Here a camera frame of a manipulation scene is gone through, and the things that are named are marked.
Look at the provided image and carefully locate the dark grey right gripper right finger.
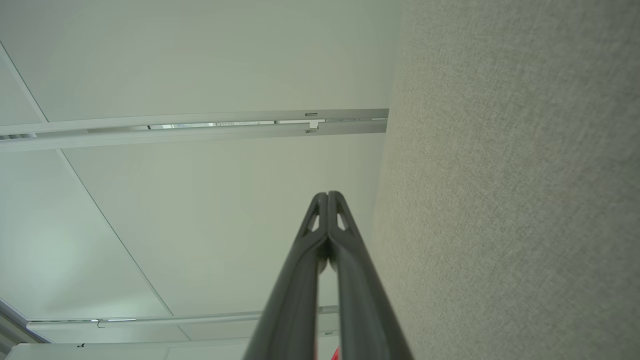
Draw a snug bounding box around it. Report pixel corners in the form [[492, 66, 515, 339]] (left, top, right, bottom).
[[328, 190, 415, 360]]

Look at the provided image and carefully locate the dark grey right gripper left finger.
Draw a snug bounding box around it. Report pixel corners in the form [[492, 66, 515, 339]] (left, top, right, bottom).
[[243, 192, 329, 360]]

